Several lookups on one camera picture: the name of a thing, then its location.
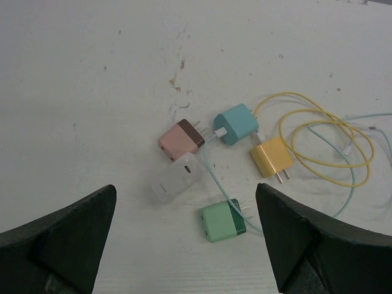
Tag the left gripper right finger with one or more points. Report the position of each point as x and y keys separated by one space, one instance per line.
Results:
x=311 y=252

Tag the pink brown charger plug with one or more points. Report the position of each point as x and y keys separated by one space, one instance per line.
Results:
x=183 y=137

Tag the white charger plug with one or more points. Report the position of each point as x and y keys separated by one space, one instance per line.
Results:
x=177 y=177

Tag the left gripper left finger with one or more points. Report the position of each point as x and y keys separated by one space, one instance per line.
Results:
x=59 y=252

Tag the teal charger plug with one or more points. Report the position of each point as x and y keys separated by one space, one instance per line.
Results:
x=238 y=122

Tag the yellow charger plug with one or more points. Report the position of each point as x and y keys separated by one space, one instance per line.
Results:
x=272 y=158

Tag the green charger plug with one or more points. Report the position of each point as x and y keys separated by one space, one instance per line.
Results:
x=220 y=221

